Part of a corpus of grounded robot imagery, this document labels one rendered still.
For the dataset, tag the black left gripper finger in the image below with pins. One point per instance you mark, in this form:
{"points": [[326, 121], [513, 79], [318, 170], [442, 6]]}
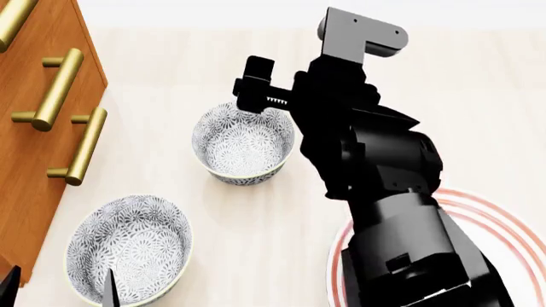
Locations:
{"points": [[111, 291], [10, 289]]}

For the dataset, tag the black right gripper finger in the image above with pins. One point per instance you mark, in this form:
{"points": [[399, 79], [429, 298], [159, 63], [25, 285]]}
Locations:
{"points": [[254, 86]]}

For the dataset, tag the black white patterned bowl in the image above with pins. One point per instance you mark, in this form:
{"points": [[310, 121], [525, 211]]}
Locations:
{"points": [[243, 150], [128, 246]]}

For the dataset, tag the white plate with red rings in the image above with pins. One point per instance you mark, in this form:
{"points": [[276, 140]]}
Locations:
{"points": [[503, 236]]}

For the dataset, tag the wooden cabinet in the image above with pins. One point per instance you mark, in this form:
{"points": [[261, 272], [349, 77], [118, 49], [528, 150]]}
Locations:
{"points": [[25, 179]]}

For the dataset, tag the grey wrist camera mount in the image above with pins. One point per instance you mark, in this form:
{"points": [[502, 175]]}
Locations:
{"points": [[354, 32]]}

